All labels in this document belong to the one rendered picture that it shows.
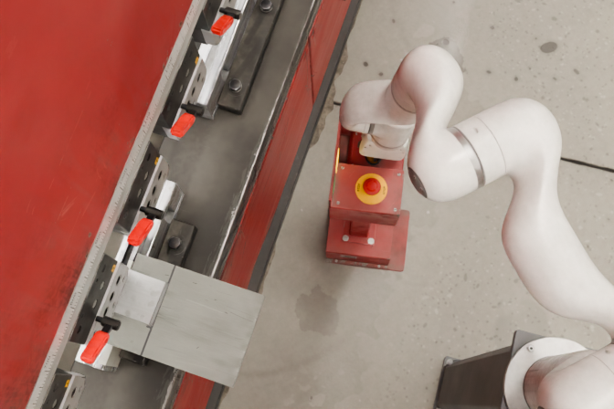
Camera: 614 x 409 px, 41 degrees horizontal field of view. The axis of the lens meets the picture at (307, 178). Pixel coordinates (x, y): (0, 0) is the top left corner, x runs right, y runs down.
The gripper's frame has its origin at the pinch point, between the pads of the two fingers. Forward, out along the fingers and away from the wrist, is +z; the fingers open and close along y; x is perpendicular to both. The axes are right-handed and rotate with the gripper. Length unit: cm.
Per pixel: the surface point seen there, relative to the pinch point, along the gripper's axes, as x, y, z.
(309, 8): 27.9, -20.6, -11.9
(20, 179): -36, -50, -87
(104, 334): -51, -46, -43
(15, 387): -60, -53, -61
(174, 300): -42, -38, -23
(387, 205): -13.1, 3.0, -4.3
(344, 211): -15.0, -6.1, -1.0
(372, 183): -9.1, -1.3, -6.9
